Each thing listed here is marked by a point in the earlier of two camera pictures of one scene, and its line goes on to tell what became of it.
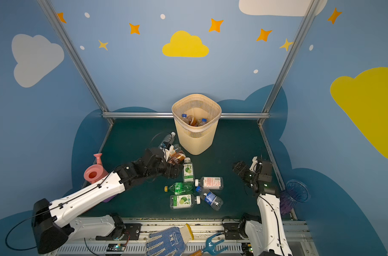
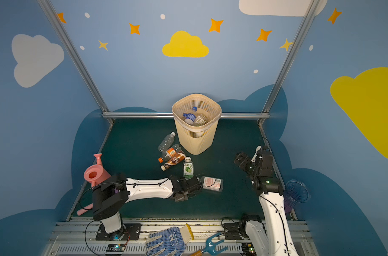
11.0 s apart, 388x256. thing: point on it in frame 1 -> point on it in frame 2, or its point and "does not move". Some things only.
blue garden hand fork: [210, 249] does not move
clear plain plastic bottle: [168, 140] does not move
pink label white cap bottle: [215, 183] does not move
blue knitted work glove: [169, 241] does not move
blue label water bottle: [215, 202] -> [190, 117]
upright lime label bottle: [188, 170] does not move
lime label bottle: [183, 201] -> [200, 120]
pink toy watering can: [93, 173] does not move
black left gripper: [168, 165] -> [195, 185]
